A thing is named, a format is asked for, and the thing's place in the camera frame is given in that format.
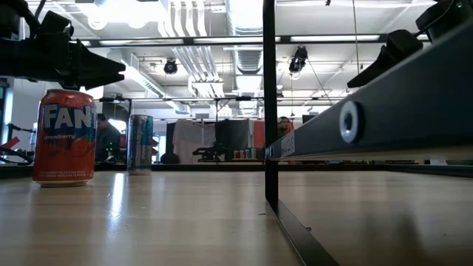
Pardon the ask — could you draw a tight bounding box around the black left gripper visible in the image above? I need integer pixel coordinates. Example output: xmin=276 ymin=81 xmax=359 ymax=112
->
xmin=0 ymin=35 xmax=127 ymax=92

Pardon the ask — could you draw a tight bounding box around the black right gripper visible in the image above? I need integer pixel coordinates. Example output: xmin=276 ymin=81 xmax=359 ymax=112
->
xmin=346 ymin=0 xmax=473 ymax=89

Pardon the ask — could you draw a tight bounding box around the red Fanta strawberry can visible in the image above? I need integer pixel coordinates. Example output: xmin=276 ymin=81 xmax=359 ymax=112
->
xmin=32 ymin=89 xmax=98 ymax=188

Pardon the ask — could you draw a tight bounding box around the slim teal and silver can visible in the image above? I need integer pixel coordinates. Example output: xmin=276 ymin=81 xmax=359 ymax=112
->
xmin=126 ymin=114 xmax=154 ymax=176

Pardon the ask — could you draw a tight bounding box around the person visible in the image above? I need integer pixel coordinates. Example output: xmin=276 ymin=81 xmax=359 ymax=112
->
xmin=95 ymin=113 xmax=122 ymax=163
xmin=277 ymin=116 xmax=296 ymax=141

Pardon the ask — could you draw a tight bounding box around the black ceiling spotlight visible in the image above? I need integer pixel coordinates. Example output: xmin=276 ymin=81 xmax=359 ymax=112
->
xmin=163 ymin=58 xmax=179 ymax=75
xmin=288 ymin=45 xmax=309 ymax=74

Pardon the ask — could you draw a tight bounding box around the white round washer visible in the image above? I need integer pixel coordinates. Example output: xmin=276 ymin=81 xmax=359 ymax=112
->
xmin=338 ymin=100 xmax=364 ymax=145

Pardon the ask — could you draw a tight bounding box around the red flat object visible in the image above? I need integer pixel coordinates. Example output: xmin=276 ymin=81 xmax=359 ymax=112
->
xmin=0 ymin=136 xmax=21 ymax=151

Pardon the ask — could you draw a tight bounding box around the black dome-shaped object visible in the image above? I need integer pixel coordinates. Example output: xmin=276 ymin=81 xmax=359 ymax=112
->
xmin=160 ymin=151 xmax=181 ymax=166

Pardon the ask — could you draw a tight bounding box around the white hanging cloth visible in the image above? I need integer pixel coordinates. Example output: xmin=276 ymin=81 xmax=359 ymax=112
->
xmin=172 ymin=118 xmax=217 ymax=165

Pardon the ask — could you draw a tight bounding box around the dark hanging cloth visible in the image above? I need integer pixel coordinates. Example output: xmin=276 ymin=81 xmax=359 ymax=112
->
xmin=215 ymin=118 xmax=251 ymax=151

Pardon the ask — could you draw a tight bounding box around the orange hanging cloth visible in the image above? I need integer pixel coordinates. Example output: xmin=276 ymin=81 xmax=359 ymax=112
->
xmin=253 ymin=120 xmax=266 ymax=149

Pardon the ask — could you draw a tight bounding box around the thin hanging cord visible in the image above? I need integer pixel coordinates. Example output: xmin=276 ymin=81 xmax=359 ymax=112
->
xmin=352 ymin=0 xmax=360 ymax=75

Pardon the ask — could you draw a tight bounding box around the black frame bin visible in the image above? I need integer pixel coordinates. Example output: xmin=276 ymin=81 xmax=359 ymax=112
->
xmin=262 ymin=0 xmax=473 ymax=266

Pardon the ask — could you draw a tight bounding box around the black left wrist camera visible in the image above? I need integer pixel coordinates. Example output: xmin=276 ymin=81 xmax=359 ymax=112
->
xmin=36 ymin=10 xmax=75 ymax=38

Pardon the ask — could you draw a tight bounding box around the black background rig frame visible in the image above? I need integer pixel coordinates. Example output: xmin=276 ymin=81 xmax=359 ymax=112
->
xmin=94 ymin=95 xmax=350 ymax=166

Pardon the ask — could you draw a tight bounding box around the black looped cable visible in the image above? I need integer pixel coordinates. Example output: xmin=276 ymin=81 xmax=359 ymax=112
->
xmin=0 ymin=146 xmax=34 ymax=166

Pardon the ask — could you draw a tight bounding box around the black table rig frame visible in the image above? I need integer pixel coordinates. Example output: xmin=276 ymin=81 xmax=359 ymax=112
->
xmin=0 ymin=160 xmax=473 ymax=181

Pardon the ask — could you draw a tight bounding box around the silver ventilation duct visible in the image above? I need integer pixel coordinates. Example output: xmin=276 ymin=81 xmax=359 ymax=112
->
xmin=225 ymin=0 xmax=265 ymax=93

